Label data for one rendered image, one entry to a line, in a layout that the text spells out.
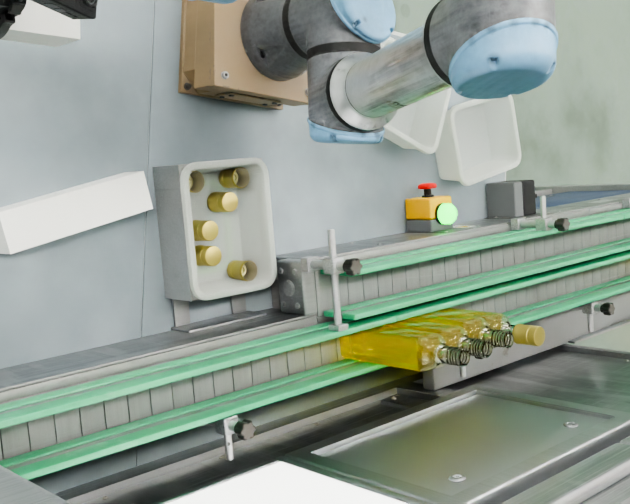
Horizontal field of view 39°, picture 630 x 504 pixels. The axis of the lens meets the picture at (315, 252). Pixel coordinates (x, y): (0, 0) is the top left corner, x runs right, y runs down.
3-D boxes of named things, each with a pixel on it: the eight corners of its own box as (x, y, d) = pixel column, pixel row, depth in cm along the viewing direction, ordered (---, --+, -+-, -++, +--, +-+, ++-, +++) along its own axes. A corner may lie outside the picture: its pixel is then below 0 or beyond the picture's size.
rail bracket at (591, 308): (555, 329, 203) (608, 335, 193) (554, 300, 202) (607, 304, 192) (565, 326, 205) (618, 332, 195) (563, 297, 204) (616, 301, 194)
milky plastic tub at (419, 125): (404, 160, 188) (435, 158, 181) (331, 118, 173) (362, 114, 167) (423, 85, 191) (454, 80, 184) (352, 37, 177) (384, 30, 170)
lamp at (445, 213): (435, 225, 182) (446, 226, 179) (433, 204, 181) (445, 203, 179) (449, 223, 185) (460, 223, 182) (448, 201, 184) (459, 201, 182)
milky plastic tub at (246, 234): (165, 299, 148) (194, 303, 141) (152, 165, 145) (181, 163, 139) (248, 283, 159) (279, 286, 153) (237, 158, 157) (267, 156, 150)
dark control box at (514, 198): (485, 217, 204) (516, 217, 198) (483, 183, 204) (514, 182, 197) (507, 214, 210) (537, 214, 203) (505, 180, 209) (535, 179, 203)
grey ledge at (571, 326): (399, 384, 182) (441, 392, 173) (396, 342, 181) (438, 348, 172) (634, 304, 244) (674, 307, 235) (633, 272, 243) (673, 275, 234)
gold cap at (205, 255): (189, 246, 149) (203, 246, 145) (206, 243, 151) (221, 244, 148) (191, 267, 149) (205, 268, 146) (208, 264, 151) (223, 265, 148)
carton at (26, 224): (-19, 212, 127) (-2, 212, 123) (124, 172, 142) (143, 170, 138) (-7, 253, 129) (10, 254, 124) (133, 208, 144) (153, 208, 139)
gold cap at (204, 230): (185, 221, 148) (200, 221, 145) (203, 218, 150) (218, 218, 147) (188, 242, 148) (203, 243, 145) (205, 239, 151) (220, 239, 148)
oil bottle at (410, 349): (340, 358, 157) (431, 374, 141) (337, 327, 157) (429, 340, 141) (362, 351, 161) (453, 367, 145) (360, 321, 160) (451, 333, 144)
